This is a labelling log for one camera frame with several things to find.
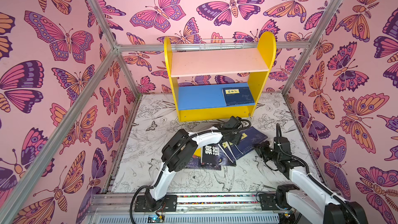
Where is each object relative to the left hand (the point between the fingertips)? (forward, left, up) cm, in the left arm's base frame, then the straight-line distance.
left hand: (239, 136), depth 91 cm
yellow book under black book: (-11, +24, +3) cm, 27 cm away
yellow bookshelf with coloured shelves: (+43, +9, +3) cm, 44 cm away
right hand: (-5, -6, +3) cm, 9 cm away
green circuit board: (-39, +44, -7) cm, 59 cm away
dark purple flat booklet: (-16, +25, +3) cm, 30 cm away
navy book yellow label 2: (-9, +2, -1) cm, 10 cm away
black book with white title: (-12, +16, +1) cm, 20 cm away
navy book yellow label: (-1, -5, -2) cm, 5 cm away
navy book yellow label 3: (-8, +8, -1) cm, 11 cm away
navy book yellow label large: (+23, 0, +11) cm, 25 cm away
